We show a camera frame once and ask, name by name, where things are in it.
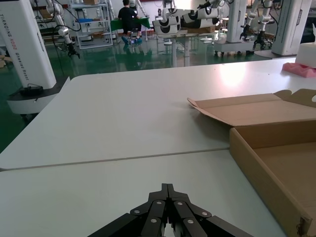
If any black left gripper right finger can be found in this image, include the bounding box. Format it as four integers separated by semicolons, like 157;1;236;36
168;184;255;237

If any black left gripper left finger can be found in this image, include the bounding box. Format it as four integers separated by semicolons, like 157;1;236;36
86;183;171;237

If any silver robot arm black gripper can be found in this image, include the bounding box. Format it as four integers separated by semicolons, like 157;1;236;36
45;0;81;59

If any open brown cardboard box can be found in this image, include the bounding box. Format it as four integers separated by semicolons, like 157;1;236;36
187;88;316;237

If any white tissue box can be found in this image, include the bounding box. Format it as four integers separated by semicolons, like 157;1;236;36
295;42;316;69

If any small cardboard box floor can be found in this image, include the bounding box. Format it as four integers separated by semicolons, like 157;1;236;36
0;55;13;69

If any white leg work table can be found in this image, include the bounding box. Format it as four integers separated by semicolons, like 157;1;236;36
158;31;216;68

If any pink foam tray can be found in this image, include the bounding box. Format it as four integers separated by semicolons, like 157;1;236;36
282;62;316;79

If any white black robot shell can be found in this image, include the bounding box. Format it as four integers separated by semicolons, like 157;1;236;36
181;6;221;29
152;8;182;37

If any green covered table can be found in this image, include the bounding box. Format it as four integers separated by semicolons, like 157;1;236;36
110;16;151;32

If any white metal shelf rack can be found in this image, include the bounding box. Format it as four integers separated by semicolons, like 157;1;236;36
69;0;115;50

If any slim white robot column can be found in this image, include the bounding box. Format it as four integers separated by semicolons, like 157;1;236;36
214;0;255;56

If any seated person black shirt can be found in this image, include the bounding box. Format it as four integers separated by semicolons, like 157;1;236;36
118;0;143;38

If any white wheeled robot column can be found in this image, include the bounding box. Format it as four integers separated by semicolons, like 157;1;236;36
0;0;72;116

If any wide white robot column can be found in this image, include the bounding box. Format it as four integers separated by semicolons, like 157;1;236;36
254;0;314;59

